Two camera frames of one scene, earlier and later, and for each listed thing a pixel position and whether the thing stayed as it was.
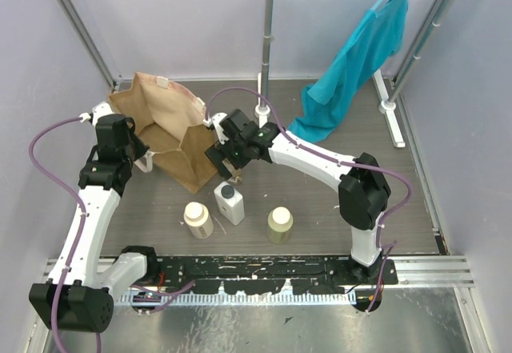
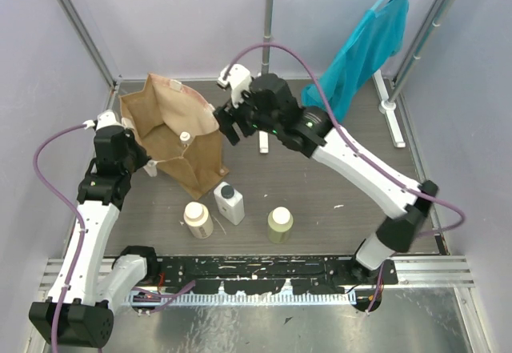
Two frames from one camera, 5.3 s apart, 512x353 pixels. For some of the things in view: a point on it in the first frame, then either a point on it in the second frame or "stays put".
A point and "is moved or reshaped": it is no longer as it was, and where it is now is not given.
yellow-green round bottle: [279, 226] stays put
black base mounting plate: [274, 275] stays put
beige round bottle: [198, 219] stays put
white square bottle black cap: [230, 202] stays put
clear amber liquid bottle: [236, 180] to [185, 138]
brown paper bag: [168, 122] is moved or reshaped
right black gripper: [217, 157] to [226, 119]
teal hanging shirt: [325, 105] stays put
